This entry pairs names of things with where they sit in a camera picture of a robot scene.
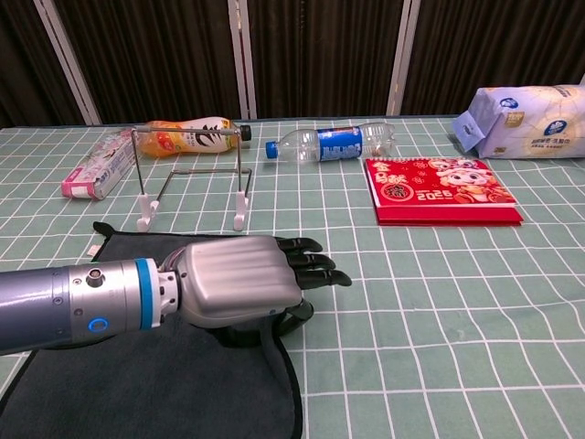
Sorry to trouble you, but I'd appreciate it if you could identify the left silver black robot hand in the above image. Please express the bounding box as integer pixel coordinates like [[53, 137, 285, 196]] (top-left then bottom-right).
[[157, 235, 353, 348]]

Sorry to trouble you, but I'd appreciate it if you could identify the blue towel with dark back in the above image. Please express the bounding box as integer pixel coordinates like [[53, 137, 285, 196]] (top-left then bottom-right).
[[0, 221, 305, 439]]

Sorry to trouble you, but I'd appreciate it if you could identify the orange tea drink bottle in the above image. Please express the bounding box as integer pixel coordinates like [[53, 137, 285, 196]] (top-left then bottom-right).
[[135, 117, 253, 159]]

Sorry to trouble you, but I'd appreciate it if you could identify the clear bottle with blue label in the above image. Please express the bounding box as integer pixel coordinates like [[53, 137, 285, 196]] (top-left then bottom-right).
[[265, 122, 397, 164]]

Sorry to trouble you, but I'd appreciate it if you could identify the pink floral toothpaste box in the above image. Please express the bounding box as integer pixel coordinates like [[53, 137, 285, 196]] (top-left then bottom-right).
[[61, 129, 138, 201]]

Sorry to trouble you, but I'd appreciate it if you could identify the green checkered tablecloth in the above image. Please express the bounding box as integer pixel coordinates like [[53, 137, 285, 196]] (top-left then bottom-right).
[[0, 113, 585, 439]]

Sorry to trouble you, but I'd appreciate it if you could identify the red desk calendar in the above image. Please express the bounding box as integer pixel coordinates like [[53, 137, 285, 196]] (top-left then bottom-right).
[[364, 156, 526, 228]]

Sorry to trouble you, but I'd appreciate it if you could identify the lavender tissue pack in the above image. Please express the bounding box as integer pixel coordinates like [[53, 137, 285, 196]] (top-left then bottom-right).
[[451, 81, 585, 160]]

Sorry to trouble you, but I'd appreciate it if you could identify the metal wire rack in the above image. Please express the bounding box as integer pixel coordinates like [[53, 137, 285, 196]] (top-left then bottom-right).
[[131, 126, 253, 231]]

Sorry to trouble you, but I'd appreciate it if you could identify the white divider frame post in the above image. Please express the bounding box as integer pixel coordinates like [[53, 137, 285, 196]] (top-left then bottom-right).
[[227, 0, 258, 121], [386, 0, 422, 116], [32, 0, 102, 125]]

